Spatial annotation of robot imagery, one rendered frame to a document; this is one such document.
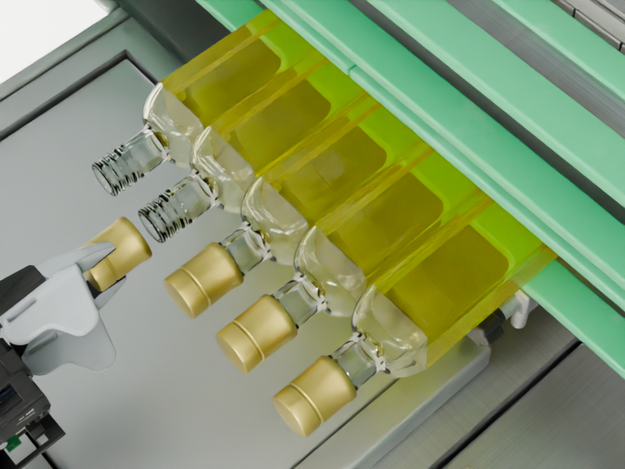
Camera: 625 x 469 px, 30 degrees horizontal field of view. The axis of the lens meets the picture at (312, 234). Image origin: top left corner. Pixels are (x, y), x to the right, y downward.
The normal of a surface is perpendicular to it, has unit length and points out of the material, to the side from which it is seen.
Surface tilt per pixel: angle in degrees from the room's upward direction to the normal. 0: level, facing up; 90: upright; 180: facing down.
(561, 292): 90
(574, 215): 90
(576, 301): 90
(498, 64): 90
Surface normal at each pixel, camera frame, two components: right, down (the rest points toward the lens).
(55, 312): -0.11, -0.45
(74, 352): 0.08, -0.52
